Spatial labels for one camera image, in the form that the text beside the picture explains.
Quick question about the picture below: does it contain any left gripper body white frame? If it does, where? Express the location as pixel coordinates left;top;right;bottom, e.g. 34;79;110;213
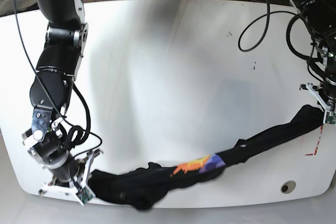
300;83;335;115

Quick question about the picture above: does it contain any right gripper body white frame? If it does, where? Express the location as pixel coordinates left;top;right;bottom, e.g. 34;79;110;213
39;149;101;195

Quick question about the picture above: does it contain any black printed T-shirt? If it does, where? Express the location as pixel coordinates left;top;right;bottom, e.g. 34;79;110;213
88;105;324;211

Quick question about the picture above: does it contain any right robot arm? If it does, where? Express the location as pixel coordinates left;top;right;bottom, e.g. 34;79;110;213
23;0;100;204

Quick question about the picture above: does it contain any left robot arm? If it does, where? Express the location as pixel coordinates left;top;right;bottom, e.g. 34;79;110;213
290;0;335;113

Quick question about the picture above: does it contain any red tape rectangle marker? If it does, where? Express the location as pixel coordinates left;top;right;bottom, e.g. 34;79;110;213
305;125;323;156

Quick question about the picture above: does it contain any right table grommet hole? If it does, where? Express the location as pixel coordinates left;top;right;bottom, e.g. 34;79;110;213
280;180;296;194

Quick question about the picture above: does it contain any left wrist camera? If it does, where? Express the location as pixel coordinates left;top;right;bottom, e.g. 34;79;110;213
324;111;335;125

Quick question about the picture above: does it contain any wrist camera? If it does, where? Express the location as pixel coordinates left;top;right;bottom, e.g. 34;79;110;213
75;186;96;206
324;111;335;125

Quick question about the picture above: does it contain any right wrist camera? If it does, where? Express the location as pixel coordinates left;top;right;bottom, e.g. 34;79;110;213
75;186;96;206

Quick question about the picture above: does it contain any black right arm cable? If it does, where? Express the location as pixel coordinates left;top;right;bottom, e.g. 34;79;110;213
10;0;103;154

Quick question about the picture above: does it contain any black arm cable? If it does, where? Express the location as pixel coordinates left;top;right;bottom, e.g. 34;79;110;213
10;0;103;154
238;0;300;52

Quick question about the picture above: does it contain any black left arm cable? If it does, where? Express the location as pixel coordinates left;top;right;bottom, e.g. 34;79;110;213
238;0;300;52

